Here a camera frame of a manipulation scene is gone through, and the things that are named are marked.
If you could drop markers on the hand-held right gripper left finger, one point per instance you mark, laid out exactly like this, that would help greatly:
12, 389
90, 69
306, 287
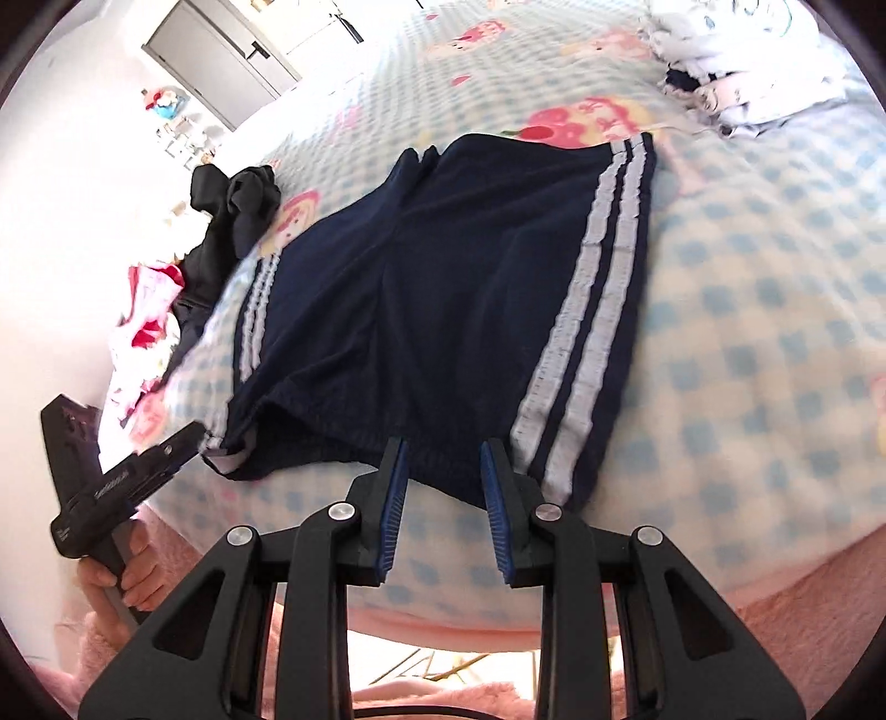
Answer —
392, 505

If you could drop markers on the black garment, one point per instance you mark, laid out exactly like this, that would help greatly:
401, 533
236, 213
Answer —
221, 228

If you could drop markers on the pink fluffy blanket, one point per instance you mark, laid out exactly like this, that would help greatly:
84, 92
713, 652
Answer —
796, 623

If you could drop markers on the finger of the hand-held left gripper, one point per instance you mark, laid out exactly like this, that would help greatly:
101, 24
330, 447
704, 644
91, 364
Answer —
169, 450

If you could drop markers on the small colourful toy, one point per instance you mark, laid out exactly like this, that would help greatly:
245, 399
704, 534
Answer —
165, 102

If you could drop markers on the red and white cloth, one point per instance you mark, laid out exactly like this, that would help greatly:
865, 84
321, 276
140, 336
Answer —
142, 332

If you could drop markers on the navy striped shorts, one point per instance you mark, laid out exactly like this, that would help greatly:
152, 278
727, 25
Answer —
443, 304

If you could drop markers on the person's left hand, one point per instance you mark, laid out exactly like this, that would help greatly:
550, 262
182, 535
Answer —
135, 568

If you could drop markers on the checkered cartoon bed sheet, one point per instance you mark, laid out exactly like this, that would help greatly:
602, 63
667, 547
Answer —
706, 360

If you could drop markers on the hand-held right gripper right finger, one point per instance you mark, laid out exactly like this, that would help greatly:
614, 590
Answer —
495, 512

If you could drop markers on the grey door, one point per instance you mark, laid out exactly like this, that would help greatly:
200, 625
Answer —
218, 59

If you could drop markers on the pile of white printed clothes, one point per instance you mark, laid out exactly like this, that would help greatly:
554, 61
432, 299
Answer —
747, 55

